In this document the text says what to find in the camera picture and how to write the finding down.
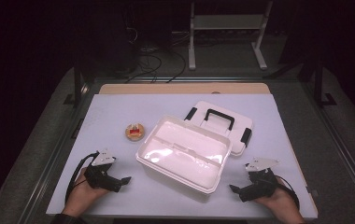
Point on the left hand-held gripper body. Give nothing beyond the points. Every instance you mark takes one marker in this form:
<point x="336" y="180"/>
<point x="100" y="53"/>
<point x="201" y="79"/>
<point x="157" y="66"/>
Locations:
<point x="101" y="179"/>

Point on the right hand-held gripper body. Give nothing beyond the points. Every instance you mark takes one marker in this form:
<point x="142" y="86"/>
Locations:
<point x="259" y="186"/>

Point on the round tan container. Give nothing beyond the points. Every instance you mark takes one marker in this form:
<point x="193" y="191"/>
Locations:
<point x="134" y="132"/>

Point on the white plastic storage box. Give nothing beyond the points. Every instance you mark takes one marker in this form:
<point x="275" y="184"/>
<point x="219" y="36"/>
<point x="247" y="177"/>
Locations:
<point x="178" y="177"/>

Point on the person's left hand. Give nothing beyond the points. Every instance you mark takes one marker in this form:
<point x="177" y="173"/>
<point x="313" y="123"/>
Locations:
<point x="80" y="196"/>

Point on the person's right hand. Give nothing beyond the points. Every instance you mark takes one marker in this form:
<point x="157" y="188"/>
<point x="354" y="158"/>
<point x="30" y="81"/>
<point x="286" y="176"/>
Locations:
<point x="283" y="205"/>

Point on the white table cover sheet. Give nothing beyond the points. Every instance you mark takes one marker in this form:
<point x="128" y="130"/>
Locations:
<point x="110" y="112"/>

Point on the black metal stand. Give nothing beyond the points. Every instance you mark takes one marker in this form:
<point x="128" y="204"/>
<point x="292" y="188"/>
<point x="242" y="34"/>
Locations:
<point x="319" y="84"/>
<point x="77" y="81"/>

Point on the white metal stand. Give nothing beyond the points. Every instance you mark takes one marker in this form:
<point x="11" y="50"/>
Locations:
<point x="228" y="22"/>

